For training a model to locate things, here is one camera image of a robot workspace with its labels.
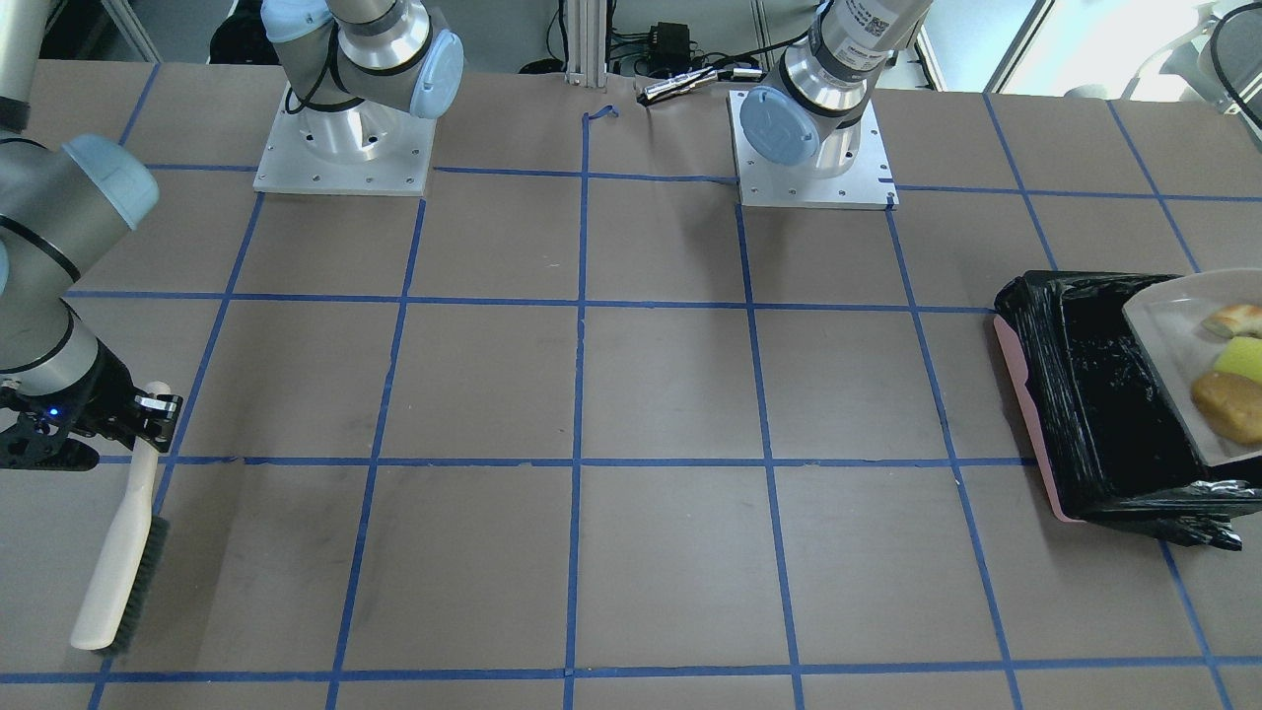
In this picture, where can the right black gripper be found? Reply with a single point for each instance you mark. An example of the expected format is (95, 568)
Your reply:
(103, 391)

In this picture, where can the round yellow bun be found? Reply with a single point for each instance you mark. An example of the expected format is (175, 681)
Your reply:
(1231, 405)

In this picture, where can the white plastic dustpan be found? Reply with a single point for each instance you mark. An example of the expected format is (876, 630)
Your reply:
(1166, 320)

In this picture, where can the curved bread piece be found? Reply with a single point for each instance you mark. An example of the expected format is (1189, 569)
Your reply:
(1238, 320)

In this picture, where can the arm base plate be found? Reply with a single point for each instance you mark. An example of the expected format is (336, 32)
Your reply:
(367, 150)
(850, 169)

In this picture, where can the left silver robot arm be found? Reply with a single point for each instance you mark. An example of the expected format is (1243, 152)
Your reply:
(823, 81)

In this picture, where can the yellow sponge piece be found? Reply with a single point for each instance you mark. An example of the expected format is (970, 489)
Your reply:
(1242, 357)

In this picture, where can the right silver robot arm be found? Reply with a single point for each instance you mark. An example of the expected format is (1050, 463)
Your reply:
(61, 211)

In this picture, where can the white hand brush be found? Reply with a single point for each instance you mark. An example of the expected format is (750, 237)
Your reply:
(113, 603)

